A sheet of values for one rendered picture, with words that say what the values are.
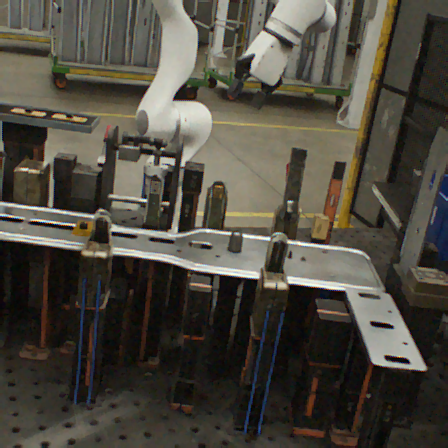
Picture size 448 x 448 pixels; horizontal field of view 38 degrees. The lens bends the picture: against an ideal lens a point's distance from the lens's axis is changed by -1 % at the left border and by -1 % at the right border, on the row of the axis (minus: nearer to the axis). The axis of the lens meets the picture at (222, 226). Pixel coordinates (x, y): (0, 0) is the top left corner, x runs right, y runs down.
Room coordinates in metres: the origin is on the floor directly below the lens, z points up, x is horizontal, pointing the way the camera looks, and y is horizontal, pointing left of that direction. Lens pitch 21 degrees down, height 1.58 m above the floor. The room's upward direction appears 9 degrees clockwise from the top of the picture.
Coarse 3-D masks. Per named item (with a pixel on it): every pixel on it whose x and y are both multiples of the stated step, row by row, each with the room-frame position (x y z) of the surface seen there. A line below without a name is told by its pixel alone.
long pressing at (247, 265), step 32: (0, 224) 1.30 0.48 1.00; (64, 224) 1.36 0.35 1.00; (128, 256) 1.26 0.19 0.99; (160, 256) 1.27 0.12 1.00; (192, 256) 1.29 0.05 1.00; (224, 256) 1.32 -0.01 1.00; (256, 256) 1.35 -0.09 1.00; (320, 256) 1.41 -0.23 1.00; (352, 256) 1.44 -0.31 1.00; (320, 288) 1.25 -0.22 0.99; (352, 288) 1.27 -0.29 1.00; (384, 288) 1.29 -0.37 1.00
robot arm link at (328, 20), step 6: (270, 0) 1.67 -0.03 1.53; (276, 0) 1.66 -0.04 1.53; (330, 6) 1.59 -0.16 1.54; (330, 12) 1.58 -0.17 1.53; (324, 18) 1.57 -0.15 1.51; (330, 18) 1.58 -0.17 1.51; (318, 24) 1.57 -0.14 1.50; (324, 24) 1.58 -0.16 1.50; (330, 24) 1.59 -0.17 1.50; (312, 30) 1.59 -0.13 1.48; (318, 30) 1.59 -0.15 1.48; (324, 30) 1.59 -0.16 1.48
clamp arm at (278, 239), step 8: (272, 240) 1.18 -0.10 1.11; (280, 240) 1.19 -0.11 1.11; (272, 248) 1.19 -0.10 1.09; (280, 248) 1.19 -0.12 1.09; (272, 256) 1.19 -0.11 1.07; (280, 256) 1.19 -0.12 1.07; (272, 264) 1.19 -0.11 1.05; (280, 264) 1.20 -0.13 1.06; (272, 272) 1.20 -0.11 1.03; (280, 272) 1.20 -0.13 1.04
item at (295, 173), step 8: (296, 152) 1.50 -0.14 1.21; (304, 152) 1.50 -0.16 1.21; (296, 160) 1.53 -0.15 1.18; (304, 160) 1.50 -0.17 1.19; (288, 168) 1.52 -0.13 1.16; (296, 168) 1.53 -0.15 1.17; (304, 168) 1.52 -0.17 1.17; (288, 176) 1.51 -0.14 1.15; (296, 176) 1.52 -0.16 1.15; (288, 184) 1.51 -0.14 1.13; (296, 184) 1.52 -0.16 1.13; (288, 192) 1.51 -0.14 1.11; (296, 192) 1.52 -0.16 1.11; (288, 200) 1.51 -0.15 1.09; (296, 200) 1.50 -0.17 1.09; (296, 208) 1.50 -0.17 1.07
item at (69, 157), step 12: (60, 156) 1.54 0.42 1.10; (72, 156) 1.56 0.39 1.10; (60, 168) 1.53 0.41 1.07; (72, 168) 1.53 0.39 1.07; (60, 180) 1.53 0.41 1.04; (60, 192) 1.53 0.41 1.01; (60, 204) 1.53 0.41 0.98; (60, 252) 1.53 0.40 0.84; (60, 264) 1.54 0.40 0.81; (60, 276) 1.54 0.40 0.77; (60, 288) 1.54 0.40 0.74; (60, 300) 1.53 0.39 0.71
